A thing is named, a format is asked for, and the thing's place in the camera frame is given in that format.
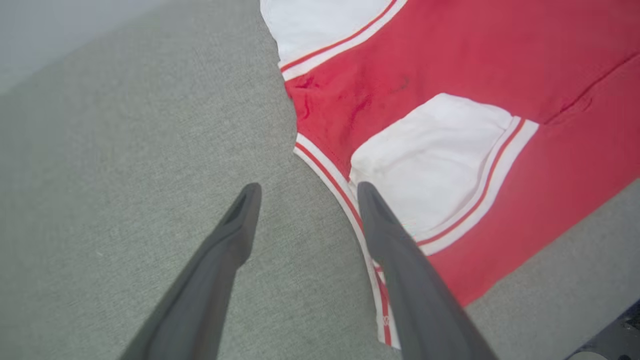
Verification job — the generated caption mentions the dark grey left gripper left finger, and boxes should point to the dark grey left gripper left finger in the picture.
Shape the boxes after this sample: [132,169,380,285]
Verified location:
[119,182,263,360]

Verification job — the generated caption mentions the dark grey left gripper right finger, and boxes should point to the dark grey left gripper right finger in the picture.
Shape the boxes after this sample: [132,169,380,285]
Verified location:
[357,181,499,360]

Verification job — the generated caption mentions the red Bulls 23 jersey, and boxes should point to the red Bulls 23 jersey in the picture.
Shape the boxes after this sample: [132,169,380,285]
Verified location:
[260,0,640,350]

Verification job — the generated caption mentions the grey fabric sofa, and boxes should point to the grey fabric sofa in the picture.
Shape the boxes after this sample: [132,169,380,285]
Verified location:
[0,0,640,360]

